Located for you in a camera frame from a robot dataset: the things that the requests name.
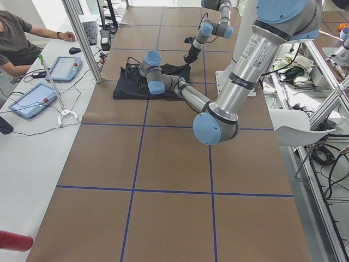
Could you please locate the bundle of black cables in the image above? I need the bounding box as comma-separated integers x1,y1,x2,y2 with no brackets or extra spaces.
310,144,341,166

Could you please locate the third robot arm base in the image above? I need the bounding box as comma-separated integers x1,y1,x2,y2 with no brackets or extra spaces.
322,27,348,67

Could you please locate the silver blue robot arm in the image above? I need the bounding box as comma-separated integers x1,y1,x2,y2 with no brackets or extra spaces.
139,1,322,145
184,0,233,65

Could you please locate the grabber stick with green handle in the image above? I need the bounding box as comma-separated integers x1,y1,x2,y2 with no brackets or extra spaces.
38,54,79,127

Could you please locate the black keyboard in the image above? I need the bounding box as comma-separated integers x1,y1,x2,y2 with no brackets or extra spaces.
81,21,97,45

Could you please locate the black t-shirt with logo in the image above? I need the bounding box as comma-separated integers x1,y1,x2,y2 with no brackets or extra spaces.
113,63,191,100

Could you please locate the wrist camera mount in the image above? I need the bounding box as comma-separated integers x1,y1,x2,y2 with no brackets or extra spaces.
125,57,140,75
184,37,195,44

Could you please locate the black computer mouse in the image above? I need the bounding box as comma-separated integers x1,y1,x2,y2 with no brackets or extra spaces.
69,47,81,55

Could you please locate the black power brick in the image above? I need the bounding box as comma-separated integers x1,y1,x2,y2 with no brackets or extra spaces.
99,29,111,51

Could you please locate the aluminium frame post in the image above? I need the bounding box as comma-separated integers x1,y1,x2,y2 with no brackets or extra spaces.
62,0,102,84

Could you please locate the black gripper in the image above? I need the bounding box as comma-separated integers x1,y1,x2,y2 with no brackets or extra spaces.
184,45,201,64

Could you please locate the seated person in green shirt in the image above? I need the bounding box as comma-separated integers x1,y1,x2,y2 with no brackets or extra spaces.
1,10,76,77

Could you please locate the blue teach pendant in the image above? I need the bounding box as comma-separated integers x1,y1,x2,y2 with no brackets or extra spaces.
50,56,82,82
8,83,57,119

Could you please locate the far blue teach pendant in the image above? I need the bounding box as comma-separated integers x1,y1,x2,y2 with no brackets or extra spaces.
50,56,82,82

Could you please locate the white chair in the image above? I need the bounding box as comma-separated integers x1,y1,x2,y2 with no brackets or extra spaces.
269,109,336,146

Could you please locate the red cylinder bottle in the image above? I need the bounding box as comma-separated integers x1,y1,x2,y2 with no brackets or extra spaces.
1,230,33,252

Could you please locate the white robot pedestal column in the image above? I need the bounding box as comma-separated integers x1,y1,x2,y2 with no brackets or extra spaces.
215,0,257,94

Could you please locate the pile of clothes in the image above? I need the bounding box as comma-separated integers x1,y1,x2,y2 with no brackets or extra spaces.
273,54,315,88

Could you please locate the near blue teach pendant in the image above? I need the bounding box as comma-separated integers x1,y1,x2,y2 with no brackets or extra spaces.
8,83,57,119

